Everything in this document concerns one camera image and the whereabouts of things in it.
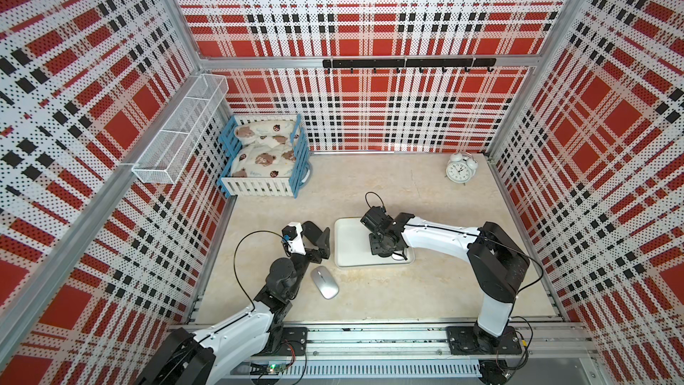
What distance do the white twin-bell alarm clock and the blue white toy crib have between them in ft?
1.98

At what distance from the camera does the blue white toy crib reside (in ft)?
3.39

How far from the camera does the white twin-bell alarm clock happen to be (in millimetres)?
1040
